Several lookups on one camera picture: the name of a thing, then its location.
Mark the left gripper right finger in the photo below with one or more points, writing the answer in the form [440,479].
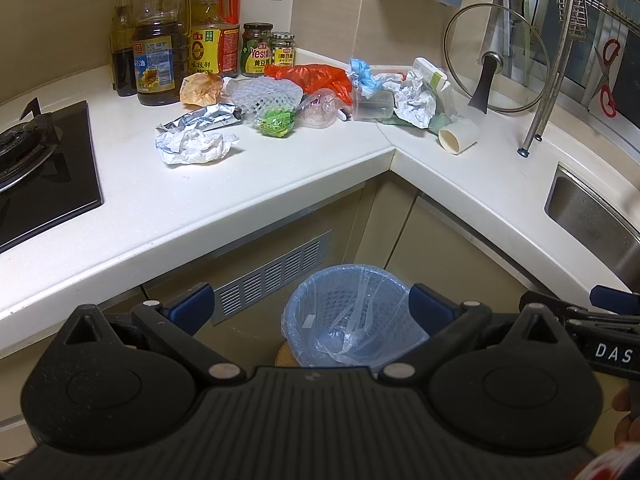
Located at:
[451,329]

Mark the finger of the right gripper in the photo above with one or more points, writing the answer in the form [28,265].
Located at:
[562,310]
[617,301]

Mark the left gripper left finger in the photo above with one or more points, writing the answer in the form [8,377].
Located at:
[171,328]

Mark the white paper roll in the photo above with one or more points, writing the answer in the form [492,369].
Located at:
[458,136]

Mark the green cloth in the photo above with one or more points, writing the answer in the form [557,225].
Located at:
[435,122]

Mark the white plastic bag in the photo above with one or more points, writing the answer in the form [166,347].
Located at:
[414,99]

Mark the clear plastic cup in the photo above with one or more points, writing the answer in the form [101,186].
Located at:
[380,106]

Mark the white green carton box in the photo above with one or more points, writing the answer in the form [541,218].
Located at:
[439,83]

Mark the white foam fruit net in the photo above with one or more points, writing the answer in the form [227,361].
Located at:
[259,96]

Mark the blue lined trash bin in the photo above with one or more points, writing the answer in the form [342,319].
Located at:
[350,315]

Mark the person right hand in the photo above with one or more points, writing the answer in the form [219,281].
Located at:
[628,428]

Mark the grey cabinet vent grille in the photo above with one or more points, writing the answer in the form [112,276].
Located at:
[256,285]

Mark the steel sink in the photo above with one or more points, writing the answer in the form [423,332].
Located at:
[596,224]

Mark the black gas stove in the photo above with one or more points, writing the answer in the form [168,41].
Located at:
[48,171]

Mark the silver foil wrapper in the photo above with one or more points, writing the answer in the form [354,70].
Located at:
[205,118]

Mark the green crumpled wrapper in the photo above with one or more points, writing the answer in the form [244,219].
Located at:
[276,123]

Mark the orange crumpled wrapper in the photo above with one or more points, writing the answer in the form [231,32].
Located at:
[201,89]

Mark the glass pot lid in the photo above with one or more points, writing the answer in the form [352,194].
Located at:
[496,58]

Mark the crushed clear plastic bottle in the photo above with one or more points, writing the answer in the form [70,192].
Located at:
[320,109]

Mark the blue plastic glove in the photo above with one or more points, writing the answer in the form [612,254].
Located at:
[360,75]

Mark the red plastic bag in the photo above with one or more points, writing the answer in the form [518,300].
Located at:
[314,77]

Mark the large dark oil bottle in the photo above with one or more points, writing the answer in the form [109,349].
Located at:
[161,49]

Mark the dark soy sauce bottle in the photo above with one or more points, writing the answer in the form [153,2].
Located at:
[122,53]

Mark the small pickle jar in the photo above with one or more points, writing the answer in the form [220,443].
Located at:
[282,45]

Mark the tall pickle jar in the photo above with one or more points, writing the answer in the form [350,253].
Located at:
[256,51]

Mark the red handled scissors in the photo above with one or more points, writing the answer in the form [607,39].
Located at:
[606,56]

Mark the yellow oil bottle red handle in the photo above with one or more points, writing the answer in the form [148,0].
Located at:
[215,37]

